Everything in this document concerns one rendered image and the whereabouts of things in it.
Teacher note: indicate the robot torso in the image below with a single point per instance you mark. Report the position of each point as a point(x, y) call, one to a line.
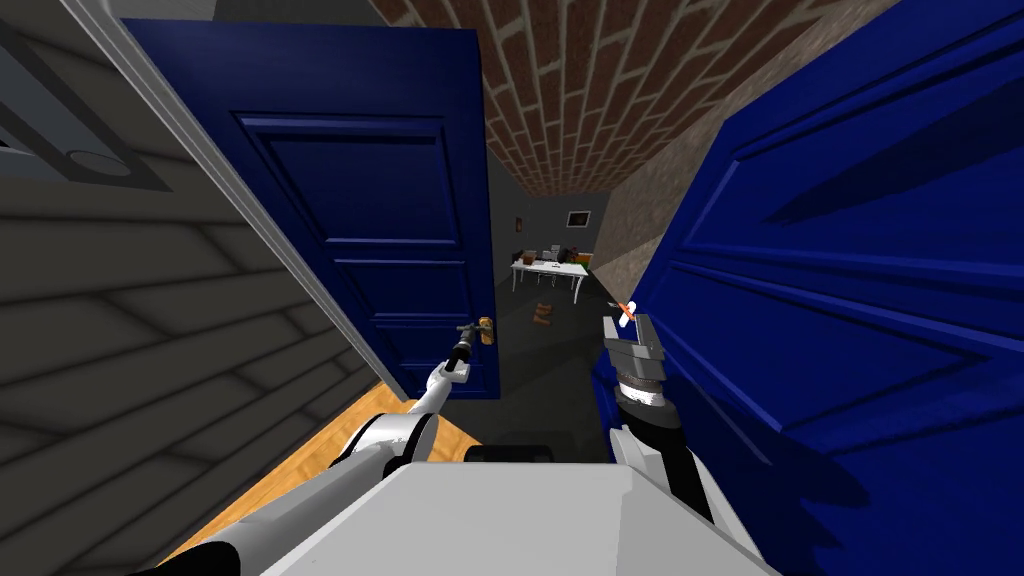
point(512, 520)

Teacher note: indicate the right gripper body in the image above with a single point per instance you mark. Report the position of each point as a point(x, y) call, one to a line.
point(634, 346)

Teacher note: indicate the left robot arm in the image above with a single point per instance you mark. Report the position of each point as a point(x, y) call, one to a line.
point(384, 440)

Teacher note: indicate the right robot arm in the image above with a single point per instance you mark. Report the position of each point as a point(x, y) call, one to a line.
point(652, 436)

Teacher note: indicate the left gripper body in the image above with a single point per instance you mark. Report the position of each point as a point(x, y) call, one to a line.
point(465, 338)

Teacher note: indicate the brown box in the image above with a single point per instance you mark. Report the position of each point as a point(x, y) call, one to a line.
point(543, 314)

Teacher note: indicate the dark framed wall picture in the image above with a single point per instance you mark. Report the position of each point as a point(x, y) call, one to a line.
point(578, 218)

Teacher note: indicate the white table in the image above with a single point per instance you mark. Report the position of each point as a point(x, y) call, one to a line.
point(552, 270)

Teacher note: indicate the blue panelled door leaf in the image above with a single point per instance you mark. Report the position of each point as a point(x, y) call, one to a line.
point(848, 320)
point(360, 208)

